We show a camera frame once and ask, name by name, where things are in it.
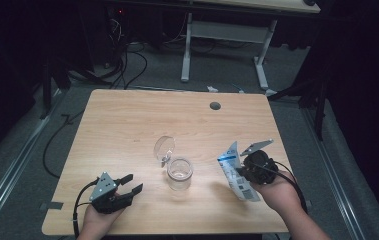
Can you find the person's left hand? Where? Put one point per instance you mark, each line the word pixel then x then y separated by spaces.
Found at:
pixel 95 225

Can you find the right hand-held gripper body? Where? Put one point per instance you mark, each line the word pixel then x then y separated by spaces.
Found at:
pixel 260 168

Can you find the desk with white metal legs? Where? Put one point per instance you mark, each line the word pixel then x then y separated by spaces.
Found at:
pixel 230 31

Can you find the grey tape strip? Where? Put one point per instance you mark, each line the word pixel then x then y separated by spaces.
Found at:
pixel 52 205
pixel 308 204

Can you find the black computer case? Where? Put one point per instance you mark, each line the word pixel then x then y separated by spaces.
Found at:
pixel 100 36

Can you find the black metal stand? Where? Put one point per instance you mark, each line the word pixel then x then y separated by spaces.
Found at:
pixel 320 110
pixel 47 86

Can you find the clear glass jar hinged lid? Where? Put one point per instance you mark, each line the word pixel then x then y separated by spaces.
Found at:
pixel 180 173

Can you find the metal floor rail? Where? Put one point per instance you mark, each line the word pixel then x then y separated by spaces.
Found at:
pixel 17 166
pixel 333 180

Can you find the small white floor scrap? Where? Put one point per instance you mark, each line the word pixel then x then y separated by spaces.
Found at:
pixel 212 89

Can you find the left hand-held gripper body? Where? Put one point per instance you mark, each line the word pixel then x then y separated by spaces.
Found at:
pixel 103 188

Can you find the white and blue milk carton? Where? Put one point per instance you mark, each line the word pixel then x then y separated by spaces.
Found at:
pixel 233 173

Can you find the person's right hand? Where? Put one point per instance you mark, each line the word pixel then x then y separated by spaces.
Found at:
pixel 278 195

